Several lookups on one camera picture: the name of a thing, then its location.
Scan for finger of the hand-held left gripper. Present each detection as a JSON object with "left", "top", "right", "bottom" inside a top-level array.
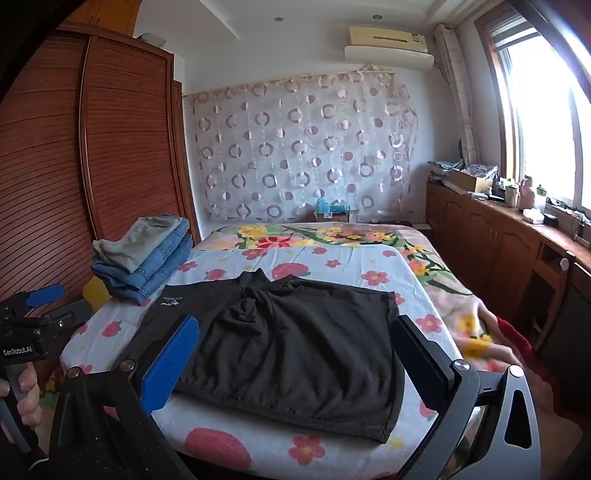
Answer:
[
  {"left": 44, "top": 300, "right": 93, "bottom": 331},
  {"left": 14, "top": 285, "right": 65, "bottom": 310}
]

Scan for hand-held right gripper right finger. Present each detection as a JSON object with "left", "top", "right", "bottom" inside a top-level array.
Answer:
[{"left": 390, "top": 315, "right": 542, "bottom": 480}]

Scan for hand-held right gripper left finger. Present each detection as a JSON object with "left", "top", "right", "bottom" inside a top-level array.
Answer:
[{"left": 48, "top": 315, "right": 200, "bottom": 480}]

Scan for folded grey pants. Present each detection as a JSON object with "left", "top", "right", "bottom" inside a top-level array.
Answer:
[{"left": 92, "top": 213, "right": 183, "bottom": 273}]

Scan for person's left hand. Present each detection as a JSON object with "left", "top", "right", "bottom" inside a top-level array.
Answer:
[{"left": 0, "top": 362, "right": 41, "bottom": 432}]

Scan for yellow plush toy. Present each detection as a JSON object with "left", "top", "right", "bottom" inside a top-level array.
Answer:
[{"left": 83, "top": 279, "right": 114, "bottom": 315}]

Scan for red cloth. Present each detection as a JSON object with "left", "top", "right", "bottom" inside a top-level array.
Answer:
[{"left": 485, "top": 314, "right": 578, "bottom": 444}]

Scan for folded blue jeans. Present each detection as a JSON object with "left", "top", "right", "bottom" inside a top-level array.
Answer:
[{"left": 102, "top": 235, "right": 194, "bottom": 306}]

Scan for stack of folded clothes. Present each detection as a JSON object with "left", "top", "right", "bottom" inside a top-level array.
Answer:
[{"left": 92, "top": 218, "right": 191, "bottom": 291}]

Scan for long wooden cabinet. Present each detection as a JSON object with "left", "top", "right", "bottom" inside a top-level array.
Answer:
[{"left": 425, "top": 178, "right": 591, "bottom": 370}]

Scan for pink floral blanket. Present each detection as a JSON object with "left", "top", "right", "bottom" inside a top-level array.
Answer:
[{"left": 39, "top": 223, "right": 525, "bottom": 402}]

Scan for wooden slatted wardrobe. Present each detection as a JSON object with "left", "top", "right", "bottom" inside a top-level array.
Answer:
[{"left": 0, "top": 18, "right": 202, "bottom": 384}]

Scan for open cardboard box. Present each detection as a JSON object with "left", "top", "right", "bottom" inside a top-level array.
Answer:
[{"left": 450, "top": 165, "right": 498, "bottom": 193}]

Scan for stack of books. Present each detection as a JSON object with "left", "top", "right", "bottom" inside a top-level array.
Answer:
[{"left": 428, "top": 159, "right": 465, "bottom": 178}]

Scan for pink bottle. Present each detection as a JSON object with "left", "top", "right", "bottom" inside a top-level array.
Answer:
[{"left": 519, "top": 175, "right": 536, "bottom": 210}]

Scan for circle-patterned sheer curtain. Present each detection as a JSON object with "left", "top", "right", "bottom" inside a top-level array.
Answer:
[{"left": 184, "top": 69, "right": 419, "bottom": 222}]

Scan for wooden-framed window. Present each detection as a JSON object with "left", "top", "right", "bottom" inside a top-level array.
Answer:
[{"left": 475, "top": 4, "right": 591, "bottom": 213}]

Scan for wooden overhead cabinet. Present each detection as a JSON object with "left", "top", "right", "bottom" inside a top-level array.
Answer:
[{"left": 60, "top": 0, "right": 141, "bottom": 38}]

